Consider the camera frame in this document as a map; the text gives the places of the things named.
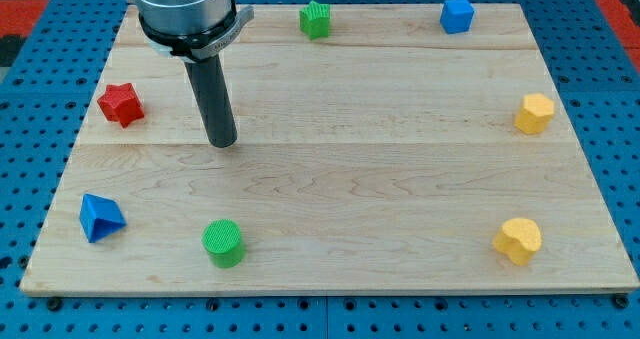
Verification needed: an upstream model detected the blue cube block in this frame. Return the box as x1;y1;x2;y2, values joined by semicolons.
440;0;475;34

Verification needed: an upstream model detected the yellow heart block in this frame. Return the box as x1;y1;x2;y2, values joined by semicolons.
492;217;542;266

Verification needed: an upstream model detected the green cylinder block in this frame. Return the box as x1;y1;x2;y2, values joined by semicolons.
201;219;245;269

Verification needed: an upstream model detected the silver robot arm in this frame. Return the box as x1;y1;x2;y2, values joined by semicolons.
127;0;254;63

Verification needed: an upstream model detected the wooden board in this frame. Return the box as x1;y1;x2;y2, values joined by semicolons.
20;4;639;297

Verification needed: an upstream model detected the blue triangle block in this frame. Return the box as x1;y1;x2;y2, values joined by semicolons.
79;193;127;243

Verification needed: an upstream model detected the yellow hexagon block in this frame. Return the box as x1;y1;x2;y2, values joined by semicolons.
513;93;555;135

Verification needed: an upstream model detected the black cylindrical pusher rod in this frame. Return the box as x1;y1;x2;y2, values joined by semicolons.
185;56;237;148

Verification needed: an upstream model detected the green star block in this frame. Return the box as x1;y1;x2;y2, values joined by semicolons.
299;1;331;40

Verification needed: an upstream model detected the red star block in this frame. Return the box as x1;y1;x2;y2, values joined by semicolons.
97;83;145;128

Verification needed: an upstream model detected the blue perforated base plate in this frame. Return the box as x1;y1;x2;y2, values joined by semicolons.
1;0;639;338

